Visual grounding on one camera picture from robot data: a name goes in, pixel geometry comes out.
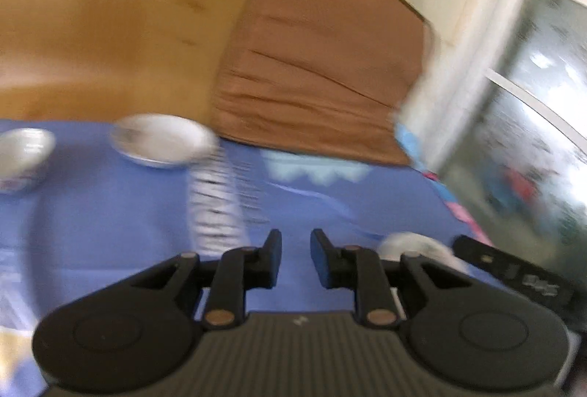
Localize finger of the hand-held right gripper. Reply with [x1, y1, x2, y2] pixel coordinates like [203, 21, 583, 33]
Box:
[452, 236, 521, 284]

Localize white floral bowl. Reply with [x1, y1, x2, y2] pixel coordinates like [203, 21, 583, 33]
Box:
[0, 128, 56, 194]
[379, 232, 465, 275]

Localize glass door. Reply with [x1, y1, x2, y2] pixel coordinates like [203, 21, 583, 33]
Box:
[435, 0, 587, 251]

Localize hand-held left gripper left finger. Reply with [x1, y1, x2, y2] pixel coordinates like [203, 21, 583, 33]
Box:
[128, 229, 282, 331]

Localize blue printed tablecloth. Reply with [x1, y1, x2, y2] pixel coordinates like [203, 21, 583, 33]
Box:
[0, 117, 498, 397]

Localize white plate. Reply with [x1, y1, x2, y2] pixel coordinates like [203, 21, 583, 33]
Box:
[111, 114, 217, 169]

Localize wood-grain board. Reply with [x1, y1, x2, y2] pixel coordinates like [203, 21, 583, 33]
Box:
[0, 0, 306, 123]

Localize brown seat cushion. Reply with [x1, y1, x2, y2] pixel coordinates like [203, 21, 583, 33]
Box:
[210, 0, 435, 166]

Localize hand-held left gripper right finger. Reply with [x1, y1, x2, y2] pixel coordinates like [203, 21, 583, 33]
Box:
[310, 229, 473, 329]

